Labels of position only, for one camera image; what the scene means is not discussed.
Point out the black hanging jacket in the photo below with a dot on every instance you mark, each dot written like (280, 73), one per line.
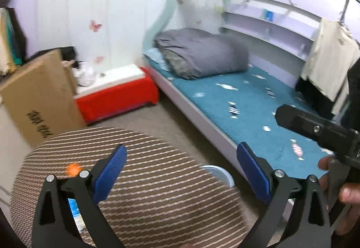
(21, 31)

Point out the small dark object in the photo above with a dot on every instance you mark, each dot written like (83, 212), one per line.
(101, 75)

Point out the cream hanging shirt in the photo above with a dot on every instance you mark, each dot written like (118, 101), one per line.
(332, 59)

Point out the blue plaid pillow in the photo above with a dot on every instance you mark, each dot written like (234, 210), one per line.
(156, 58)

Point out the cream hanging jacket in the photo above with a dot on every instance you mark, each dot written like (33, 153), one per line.
(5, 45)

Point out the small blue box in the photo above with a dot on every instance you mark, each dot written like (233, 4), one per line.
(269, 15)

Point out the bed with teal sheet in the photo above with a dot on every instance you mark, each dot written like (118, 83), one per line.
(253, 113)

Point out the faded pink butterfly sticker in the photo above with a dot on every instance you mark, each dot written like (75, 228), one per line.
(98, 59)

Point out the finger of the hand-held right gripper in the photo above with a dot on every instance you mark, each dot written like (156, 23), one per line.
(303, 121)

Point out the person's right hand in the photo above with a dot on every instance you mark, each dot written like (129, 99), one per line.
(350, 194)

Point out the grey quilt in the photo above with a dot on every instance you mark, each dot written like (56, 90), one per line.
(202, 51)

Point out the dark cloth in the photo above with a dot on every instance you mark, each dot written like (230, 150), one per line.
(354, 96)

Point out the black hanging garment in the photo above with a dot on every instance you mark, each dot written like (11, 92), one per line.
(312, 96)

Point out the red bench with white top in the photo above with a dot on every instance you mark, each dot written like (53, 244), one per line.
(118, 96)

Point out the large cardboard box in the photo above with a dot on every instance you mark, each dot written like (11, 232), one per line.
(36, 96)

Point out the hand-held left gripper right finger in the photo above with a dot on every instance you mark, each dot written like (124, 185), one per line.
(253, 172)

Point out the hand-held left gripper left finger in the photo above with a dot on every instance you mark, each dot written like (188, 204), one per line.
(111, 172)

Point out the small orange ball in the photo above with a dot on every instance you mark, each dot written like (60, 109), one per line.
(72, 170)

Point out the white plastic bag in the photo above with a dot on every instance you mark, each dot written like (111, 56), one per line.
(84, 75)

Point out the teal hanging garment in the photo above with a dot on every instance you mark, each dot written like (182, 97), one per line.
(15, 40)

